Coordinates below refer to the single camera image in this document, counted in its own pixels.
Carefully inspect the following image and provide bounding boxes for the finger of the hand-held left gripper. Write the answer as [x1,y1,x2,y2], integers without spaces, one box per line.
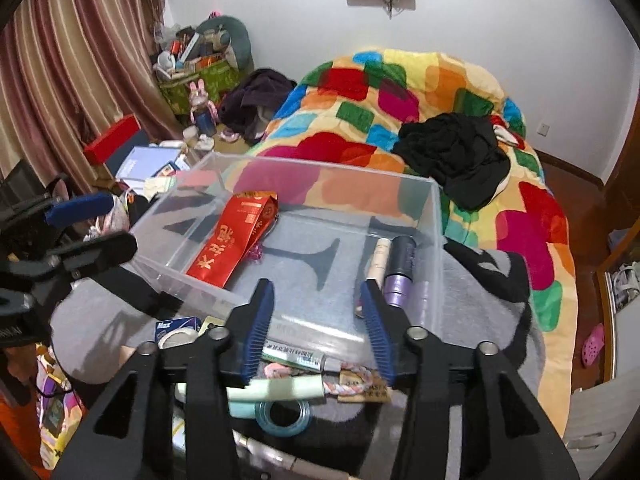
[7,232,138,286]
[5,191,115,241]

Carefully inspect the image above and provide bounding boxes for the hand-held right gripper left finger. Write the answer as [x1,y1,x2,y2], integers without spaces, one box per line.
[50,277,277,480]

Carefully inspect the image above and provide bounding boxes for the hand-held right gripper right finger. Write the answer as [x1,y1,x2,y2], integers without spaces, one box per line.
[360,279,581,480]

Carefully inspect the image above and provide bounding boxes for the white green printed tube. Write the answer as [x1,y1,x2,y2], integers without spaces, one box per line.
[260,340,346,373]

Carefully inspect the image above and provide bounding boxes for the purple bottle dark cap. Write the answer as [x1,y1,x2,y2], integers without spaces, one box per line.
[382,235,418,308]

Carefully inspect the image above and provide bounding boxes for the pink braided bracelet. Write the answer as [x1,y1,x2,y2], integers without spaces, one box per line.
[262,362,393,403]

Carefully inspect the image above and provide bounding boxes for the light green tube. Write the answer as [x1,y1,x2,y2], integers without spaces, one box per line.
[175,377,328,406]

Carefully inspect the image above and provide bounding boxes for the small white tube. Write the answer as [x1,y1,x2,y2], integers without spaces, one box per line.
[355,237,393,318]

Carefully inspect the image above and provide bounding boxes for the white tape roll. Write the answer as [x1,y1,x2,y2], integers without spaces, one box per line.
[157,329,201,351]

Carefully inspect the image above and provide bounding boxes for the small blue box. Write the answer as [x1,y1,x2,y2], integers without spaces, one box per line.
[154,316,206,341]

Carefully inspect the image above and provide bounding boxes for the red printed packet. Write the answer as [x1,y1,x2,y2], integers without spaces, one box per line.
[186,190,279,291]

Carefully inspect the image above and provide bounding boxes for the blue tape roll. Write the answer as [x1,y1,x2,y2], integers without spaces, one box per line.
[254,400,313,437]

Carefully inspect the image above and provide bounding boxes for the white cream tube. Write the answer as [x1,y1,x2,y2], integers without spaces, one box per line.
[235,432,313,473]

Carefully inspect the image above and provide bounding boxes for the clear plastic storage box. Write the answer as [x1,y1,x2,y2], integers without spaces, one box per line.
[129,154,446,361]

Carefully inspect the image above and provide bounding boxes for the red box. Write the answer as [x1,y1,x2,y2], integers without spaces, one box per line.
[82,114,143,166]

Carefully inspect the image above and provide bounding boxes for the blue booklet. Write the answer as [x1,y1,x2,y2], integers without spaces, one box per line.
[115,146,191,181]

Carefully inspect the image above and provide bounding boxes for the grey blanket black letters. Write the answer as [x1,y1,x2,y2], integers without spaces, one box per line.
[50,220,546,480]

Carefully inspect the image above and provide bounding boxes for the striped brown curtain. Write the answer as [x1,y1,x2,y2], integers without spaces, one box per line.
[0,0,186,181]

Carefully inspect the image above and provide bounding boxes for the pink bunny toy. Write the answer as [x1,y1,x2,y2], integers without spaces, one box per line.
[187,80,218,138]

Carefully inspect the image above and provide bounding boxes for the black clothing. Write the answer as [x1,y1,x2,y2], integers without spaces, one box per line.
[391,112,512,211]

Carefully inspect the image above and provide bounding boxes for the green storage bag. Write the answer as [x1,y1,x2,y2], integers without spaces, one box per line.
[154,57,241,116]

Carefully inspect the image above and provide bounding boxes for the dark purple clothing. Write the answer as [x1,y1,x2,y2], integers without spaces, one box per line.
[218,68,297,143]

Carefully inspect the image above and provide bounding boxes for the pink clog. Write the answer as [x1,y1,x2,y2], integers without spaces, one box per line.
[581,323,606,368]

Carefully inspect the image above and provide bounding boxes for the colourful patchwork quilt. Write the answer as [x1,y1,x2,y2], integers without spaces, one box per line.
[220,49,578,436]

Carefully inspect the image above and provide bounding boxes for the grey neck pillow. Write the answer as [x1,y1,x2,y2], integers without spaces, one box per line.
[195,16,255,71]

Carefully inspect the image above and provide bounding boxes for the white sneakers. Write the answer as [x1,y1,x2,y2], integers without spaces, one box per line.
[611,265,640,306]

